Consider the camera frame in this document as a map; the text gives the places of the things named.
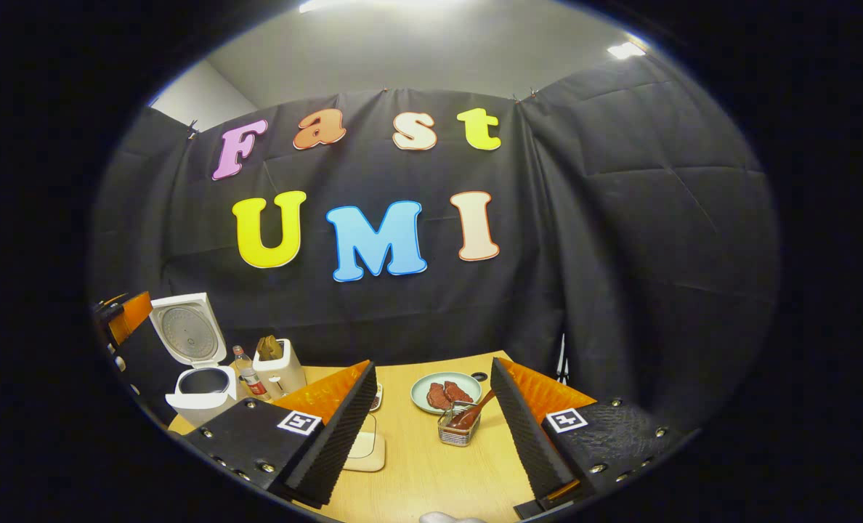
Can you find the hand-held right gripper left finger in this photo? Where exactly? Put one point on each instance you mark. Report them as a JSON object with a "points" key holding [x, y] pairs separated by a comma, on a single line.
{"points": [[341, 443]]}

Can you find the white toaster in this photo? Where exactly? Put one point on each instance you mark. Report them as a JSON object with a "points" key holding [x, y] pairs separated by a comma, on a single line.
{"points": [[282, 374]]}

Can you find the brown bread slice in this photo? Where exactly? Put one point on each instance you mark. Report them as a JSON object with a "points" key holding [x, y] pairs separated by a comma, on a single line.
{"points": [[263, 350], [275, 349]]}

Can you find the long ceiling light panel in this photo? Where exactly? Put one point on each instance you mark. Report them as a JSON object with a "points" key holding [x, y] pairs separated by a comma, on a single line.
{"points": [[359, 4]]}

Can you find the black backdrop cloth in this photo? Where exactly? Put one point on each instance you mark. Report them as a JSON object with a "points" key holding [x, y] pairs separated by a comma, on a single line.
{"points": [[606, 254]]}

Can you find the pale green plate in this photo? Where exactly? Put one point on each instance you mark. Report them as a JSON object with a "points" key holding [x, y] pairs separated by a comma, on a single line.
{"points": [[420, 388]]}

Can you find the clear container of rice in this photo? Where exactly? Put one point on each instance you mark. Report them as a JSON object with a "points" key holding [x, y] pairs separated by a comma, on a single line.
{"points": [[367, 450]]}

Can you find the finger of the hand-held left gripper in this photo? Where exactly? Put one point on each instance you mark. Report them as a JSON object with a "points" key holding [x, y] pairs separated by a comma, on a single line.
{"points": [[141, 363]]}

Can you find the red meat piece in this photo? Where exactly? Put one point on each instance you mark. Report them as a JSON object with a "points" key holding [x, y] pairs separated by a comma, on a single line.
{"points": [[459, 392], [439, 396]]}

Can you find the white rice cooker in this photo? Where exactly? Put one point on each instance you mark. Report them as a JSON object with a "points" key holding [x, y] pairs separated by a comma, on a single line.
{"points": [[199, 399]]}

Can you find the small ceiling light panel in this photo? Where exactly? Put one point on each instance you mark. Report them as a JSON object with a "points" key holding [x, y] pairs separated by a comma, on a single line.
{"points": [[625, 50]]}

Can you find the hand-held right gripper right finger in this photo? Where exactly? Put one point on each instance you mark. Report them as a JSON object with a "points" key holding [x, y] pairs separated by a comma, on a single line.
{"points": [[526, 436]]}

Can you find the clear bottle with red label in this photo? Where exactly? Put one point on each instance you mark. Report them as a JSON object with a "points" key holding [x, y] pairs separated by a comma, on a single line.
{"points": [[251, 378]]}

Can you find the wooden spoon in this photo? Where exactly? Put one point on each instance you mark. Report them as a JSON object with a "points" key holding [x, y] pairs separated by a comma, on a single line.
{"points": [[468, 415]]}

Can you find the white divided dish of beans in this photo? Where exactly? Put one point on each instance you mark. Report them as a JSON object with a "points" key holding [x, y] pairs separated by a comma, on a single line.
{"points": [[378, 398]]}

